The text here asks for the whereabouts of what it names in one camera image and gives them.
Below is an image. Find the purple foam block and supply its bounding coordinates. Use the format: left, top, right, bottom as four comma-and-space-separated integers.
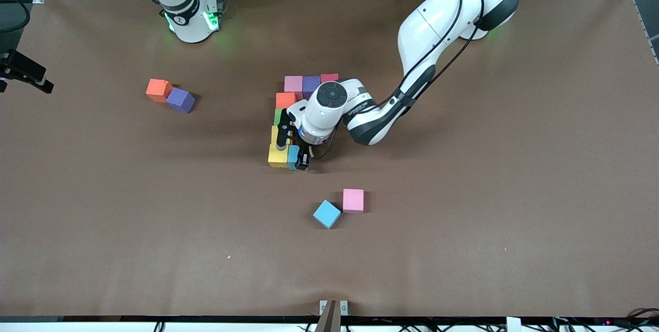
303, 76, 322, 100
166, 87, 196, 114

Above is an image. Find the pink foam block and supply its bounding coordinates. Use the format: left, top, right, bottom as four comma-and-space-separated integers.
284, 76, 304, 100
342, 189, 365, 214

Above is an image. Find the brown paper table cover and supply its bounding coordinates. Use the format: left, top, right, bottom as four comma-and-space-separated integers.
0, 0, 659, 318

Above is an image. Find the small metal bracket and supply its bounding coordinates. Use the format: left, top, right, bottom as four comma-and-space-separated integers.
319, 300, 349, 316

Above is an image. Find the brown wedge post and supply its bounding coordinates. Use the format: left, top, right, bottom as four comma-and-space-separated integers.
315, 300, 338, 332

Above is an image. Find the white table edge rail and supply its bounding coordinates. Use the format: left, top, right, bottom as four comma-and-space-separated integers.
0, 320, 659, 332

